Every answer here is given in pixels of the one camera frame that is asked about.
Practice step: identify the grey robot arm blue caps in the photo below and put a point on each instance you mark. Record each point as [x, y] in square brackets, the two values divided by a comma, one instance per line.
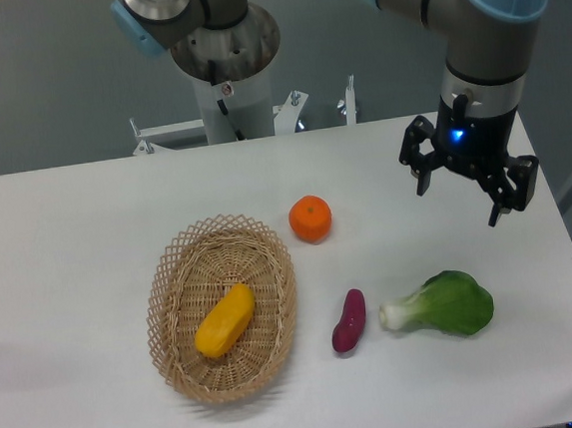
[226, 47]

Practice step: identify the yellow mango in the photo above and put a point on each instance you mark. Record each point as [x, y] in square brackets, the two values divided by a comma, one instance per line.
[226, 322]

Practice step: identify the white metal base frame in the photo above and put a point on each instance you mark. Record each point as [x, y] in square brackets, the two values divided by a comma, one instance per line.
[287, 119]

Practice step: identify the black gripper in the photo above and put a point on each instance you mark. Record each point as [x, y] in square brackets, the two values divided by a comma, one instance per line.
[462, 141]

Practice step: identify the orange tangerine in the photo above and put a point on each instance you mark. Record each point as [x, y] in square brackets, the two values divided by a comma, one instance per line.
[310, 219]

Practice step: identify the purple sweet potato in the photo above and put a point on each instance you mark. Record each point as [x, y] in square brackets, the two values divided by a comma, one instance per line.
[351, 324]

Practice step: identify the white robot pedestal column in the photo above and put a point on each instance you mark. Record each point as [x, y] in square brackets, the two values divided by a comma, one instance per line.
[237, 110]

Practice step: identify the green bok choy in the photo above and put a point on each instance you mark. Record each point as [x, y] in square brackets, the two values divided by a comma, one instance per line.
[452, 302]

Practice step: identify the woven wicker basket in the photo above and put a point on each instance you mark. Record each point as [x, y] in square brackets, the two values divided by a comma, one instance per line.
[197, 269]

